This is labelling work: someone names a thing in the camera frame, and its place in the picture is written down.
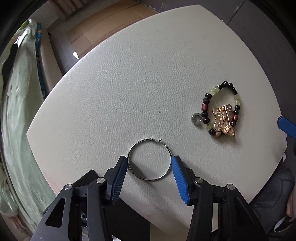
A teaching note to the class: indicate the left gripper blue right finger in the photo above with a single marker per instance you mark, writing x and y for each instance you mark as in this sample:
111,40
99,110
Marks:
220,213

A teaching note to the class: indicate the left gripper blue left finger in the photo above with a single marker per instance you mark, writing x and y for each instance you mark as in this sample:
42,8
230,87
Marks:
88,195

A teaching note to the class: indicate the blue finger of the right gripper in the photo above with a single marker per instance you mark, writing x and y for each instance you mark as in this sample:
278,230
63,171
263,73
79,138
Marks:
287,126

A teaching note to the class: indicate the gold butterfly brooch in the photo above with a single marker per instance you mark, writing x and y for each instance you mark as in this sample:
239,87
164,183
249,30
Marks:
223,117

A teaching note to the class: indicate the silver hoop bangle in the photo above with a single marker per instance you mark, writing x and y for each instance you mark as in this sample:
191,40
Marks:
150,160

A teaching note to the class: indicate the light green duvet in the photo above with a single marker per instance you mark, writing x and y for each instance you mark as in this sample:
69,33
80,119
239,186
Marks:
21,97

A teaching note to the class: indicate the flattened cardboard sheets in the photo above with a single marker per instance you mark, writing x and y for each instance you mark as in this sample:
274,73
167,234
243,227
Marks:
101,25

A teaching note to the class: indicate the bed with beige frame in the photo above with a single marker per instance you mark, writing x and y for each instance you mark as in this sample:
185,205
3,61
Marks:
49,72

